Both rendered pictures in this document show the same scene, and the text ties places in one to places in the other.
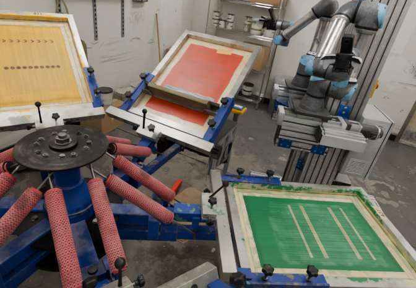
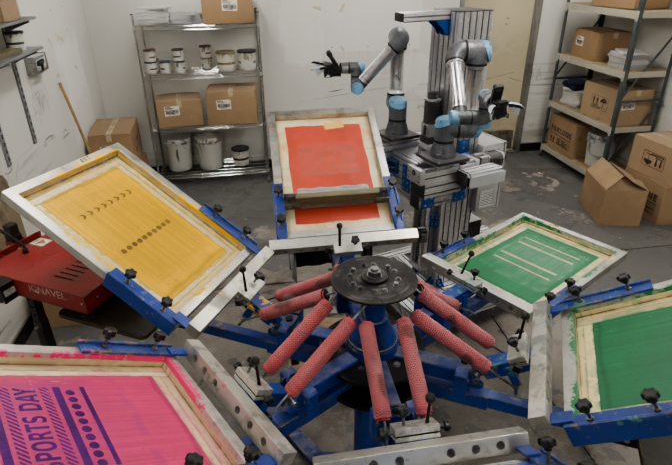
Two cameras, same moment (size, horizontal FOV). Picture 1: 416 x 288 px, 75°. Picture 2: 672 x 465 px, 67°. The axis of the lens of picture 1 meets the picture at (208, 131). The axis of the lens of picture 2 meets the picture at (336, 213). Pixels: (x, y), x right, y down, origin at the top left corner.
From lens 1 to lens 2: 1.49 m
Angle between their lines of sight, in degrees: 28
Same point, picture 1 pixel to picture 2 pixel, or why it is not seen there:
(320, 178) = (457, 226)
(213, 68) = (338, 149)
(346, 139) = (489, 173)
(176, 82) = (309, 182)
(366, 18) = (478, 56)
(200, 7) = (105, 47)
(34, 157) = (381, 295)
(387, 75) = (412, 79)
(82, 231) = not seen: hidden behind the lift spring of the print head
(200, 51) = (305, 134)
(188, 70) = (311, 162)
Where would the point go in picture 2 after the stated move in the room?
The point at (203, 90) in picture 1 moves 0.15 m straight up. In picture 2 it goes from (348, 179) to (348, 151)
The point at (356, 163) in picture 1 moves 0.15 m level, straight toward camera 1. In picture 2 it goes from (486, 194) to (492, 204)
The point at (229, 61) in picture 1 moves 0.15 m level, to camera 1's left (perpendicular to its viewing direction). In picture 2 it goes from (347, 134) to (323, 139)
